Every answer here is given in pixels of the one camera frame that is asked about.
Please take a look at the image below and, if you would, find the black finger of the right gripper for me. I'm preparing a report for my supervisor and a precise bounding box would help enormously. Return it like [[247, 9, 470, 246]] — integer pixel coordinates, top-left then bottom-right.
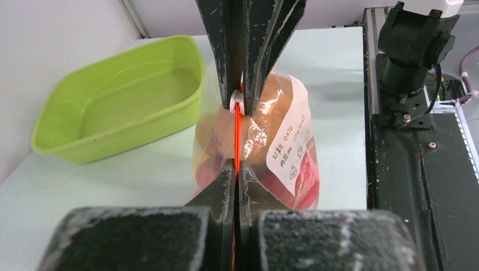
[[196, 0, 245, 110], [243, 0, 307, 116]]

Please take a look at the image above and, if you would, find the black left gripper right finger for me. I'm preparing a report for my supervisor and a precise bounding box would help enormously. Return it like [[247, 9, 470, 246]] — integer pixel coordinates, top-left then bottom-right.
[[238, 162, 425, 270]]

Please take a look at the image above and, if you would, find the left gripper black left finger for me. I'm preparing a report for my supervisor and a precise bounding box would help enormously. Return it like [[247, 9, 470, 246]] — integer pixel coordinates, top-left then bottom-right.
[[38, 160, 236, 270]]

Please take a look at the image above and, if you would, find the clear zip bag orange zipper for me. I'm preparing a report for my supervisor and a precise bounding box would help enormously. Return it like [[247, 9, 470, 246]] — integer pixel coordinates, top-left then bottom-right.
[[192, 73, 320, 210]]

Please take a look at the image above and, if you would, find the brown kiwi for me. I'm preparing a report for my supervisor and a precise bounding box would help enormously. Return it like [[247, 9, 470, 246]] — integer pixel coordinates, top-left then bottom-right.
[[214, 74, 293, 167]]

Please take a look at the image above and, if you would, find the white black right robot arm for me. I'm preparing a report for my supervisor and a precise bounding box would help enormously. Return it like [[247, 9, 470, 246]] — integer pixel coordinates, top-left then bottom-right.
[[197, 1, 462, 129]]

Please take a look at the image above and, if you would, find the green plastic bin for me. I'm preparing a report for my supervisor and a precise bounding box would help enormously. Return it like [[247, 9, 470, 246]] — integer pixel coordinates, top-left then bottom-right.
[[31, 35, 205, 164]]

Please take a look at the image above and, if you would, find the grey cable duct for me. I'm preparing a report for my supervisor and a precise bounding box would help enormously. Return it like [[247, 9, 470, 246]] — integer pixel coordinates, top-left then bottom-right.
[[430, 99, 478, 181]]

